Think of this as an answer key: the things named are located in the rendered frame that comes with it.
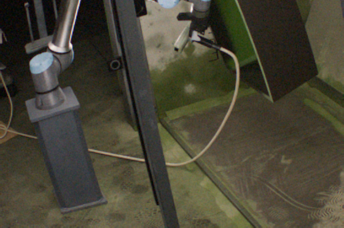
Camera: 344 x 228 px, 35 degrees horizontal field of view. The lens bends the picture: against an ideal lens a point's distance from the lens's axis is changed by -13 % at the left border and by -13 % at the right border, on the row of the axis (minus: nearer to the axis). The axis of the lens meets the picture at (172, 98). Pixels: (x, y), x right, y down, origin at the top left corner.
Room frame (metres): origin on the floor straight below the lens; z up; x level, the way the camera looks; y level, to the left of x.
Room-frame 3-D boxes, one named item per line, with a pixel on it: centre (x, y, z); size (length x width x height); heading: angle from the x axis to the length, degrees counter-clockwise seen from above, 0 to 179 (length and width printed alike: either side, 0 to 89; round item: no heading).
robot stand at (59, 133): (3.02, 0.66, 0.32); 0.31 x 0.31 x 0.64; 15
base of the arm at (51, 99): (3.02, 0.66, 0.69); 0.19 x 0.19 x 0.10
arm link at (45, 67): (3.03, 0.66, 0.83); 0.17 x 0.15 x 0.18; 158
